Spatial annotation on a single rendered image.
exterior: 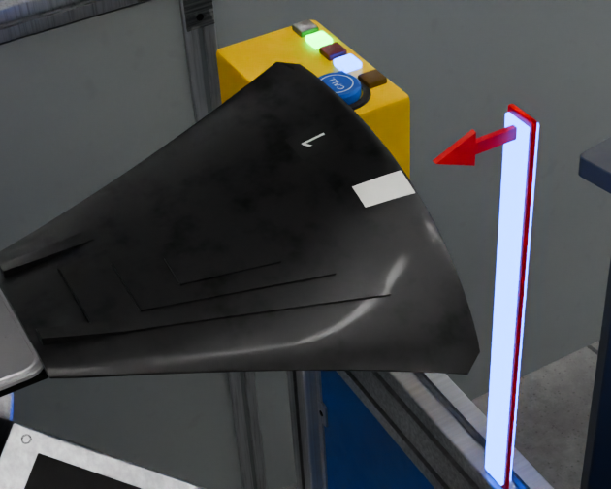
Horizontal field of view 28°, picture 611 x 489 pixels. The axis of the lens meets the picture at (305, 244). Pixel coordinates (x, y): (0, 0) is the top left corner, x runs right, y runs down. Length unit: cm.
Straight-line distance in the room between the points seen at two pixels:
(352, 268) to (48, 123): 83
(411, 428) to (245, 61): 34
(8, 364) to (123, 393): 111
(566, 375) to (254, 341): 169
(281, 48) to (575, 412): 129
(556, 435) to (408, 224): 152
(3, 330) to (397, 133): 46
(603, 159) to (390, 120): 19
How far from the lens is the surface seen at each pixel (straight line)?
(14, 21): 137
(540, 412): 220
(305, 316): 62
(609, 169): 103
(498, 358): 87
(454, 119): 174
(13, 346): 62
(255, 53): 105
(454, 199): 182
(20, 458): 73
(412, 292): 65
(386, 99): 98
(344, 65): 101
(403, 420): 105
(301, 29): 107
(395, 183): 69
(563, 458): 214
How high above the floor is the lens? 159
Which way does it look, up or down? 39 degrees down
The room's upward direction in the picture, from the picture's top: 4 degrees counter-clockwise
